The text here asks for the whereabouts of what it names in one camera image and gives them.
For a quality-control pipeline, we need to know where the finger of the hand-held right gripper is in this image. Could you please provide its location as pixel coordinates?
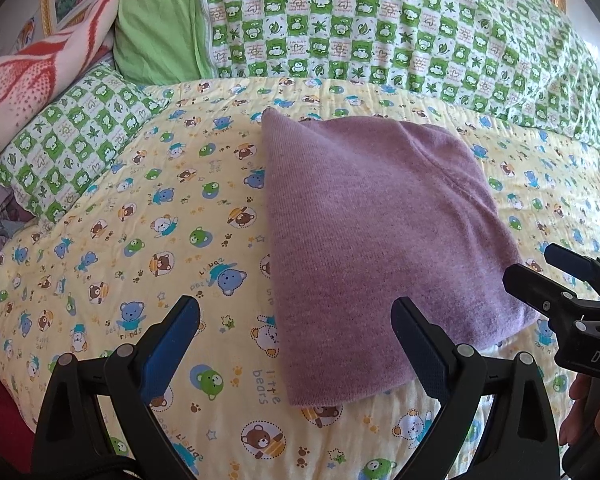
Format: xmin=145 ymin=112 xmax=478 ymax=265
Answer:
xmin=502 ymin=263 xmax=583 ymax=322
xmin=545 ymin=242 xmax=600 ymax=303

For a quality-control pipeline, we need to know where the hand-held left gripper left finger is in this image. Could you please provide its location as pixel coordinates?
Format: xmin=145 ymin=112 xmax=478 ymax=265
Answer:
xmin=30 ymin=295 xmax=202 ymax=480

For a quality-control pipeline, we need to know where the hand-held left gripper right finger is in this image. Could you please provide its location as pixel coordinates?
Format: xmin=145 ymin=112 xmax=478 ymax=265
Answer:
xmin=390 ymin=296 xmax=561 ymax=480

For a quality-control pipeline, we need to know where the purple knit garment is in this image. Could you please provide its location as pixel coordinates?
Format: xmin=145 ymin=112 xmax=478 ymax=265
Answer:
xmin=261 ymin=108 xmax=541 ymax=407

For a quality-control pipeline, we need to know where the person's right hand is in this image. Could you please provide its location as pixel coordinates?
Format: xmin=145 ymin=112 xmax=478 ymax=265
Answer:
xmin=559 ymin=375 xmax=600 ymax=447

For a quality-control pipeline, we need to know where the yellow bear print blanket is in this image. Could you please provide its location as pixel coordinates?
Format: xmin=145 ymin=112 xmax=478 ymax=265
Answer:
xmin=0 ymin=77 xmax=600 ymax=480

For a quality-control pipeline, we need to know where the red cloth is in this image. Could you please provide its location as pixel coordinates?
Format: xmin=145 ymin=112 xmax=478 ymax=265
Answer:
xmin=0 ymin=370 xmax=37 ymax=461

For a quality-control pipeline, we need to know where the grey purple floral cloth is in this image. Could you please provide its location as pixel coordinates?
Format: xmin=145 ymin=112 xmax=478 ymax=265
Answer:
xmin=0 ymin=175 xmax=37 ymax=281

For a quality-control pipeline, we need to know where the green checked pillow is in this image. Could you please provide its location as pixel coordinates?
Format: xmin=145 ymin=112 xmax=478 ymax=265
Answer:
xmin=0 ymin=62 xmax=171 ymax=223

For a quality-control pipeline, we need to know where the red and white blanket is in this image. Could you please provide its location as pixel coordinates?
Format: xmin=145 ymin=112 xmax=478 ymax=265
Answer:
xmin=0 ymin=0 xmax=124 ymax=173

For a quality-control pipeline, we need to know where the green checkered pillow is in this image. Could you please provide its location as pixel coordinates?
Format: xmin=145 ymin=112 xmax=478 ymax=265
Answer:
xmin=200 ymin=0 xmax=600 ymax=151

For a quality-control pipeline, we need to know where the plain green pillow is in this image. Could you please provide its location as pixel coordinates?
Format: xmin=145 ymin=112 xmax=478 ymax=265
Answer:
xmin=114 ymin=0 xmax=216 ymax=87

